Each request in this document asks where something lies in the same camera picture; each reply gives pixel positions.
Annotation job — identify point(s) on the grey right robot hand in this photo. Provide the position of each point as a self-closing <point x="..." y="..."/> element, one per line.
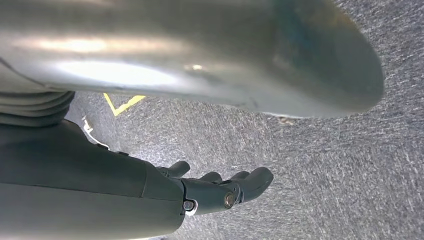
<point x="82" y="185"/>

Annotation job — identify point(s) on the silver robot body shell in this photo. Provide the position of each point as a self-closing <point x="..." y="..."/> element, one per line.
<point x="165" y="49"/>

